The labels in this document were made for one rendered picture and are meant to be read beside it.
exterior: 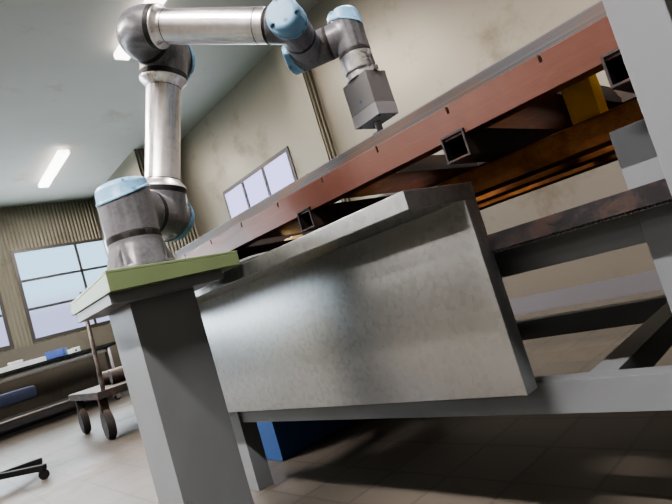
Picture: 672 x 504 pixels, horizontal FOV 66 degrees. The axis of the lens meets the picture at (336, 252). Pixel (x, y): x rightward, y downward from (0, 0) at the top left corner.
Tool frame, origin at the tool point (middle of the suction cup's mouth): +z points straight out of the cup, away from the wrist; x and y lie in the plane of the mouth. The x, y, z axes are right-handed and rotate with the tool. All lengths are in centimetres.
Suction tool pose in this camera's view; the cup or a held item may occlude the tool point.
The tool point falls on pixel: (383, 141)
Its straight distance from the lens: 119.2
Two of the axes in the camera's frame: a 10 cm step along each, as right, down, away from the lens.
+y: -5.7, 2.4, 7.8
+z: 3.0, 9.5, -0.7
